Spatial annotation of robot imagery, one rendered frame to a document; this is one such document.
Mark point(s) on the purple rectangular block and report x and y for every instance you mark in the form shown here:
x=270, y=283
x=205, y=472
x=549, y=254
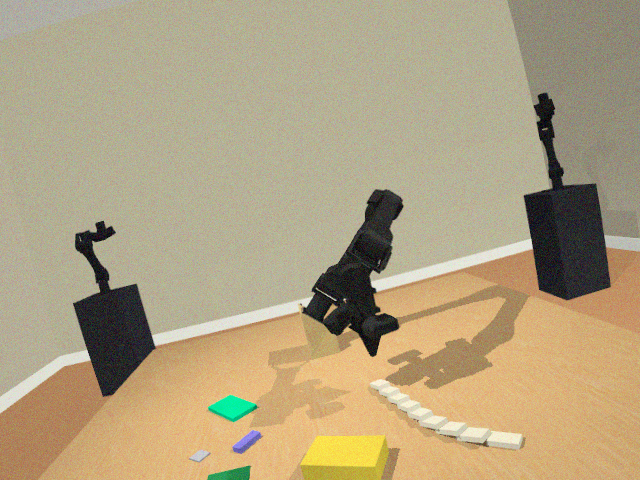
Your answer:
x=246, y=442

